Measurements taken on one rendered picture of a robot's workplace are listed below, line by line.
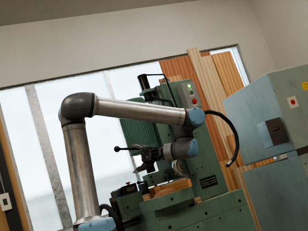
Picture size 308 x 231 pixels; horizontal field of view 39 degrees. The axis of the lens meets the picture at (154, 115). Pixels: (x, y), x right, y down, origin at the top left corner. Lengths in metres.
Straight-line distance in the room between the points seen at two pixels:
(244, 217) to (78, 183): 1.00
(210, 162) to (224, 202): 0.27
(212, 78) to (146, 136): 2.04
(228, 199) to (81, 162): 0.90
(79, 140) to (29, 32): 2.23
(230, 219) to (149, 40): 2.38
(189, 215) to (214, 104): 2.08
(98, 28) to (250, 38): 1.68
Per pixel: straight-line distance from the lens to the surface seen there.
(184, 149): 2.18
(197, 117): 2.08
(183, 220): 2.33
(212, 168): 2.62
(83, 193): 2.00
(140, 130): 2.47
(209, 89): 4.31
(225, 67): 4.49
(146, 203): 2.32
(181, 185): 2.28
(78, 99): 1.97
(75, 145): 2.03
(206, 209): 2.41
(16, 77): 3.97
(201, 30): 4.68
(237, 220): 2.52
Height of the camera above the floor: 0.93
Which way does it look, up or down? 9 degrees up
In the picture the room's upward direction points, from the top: 18 degrees counter-clockwise
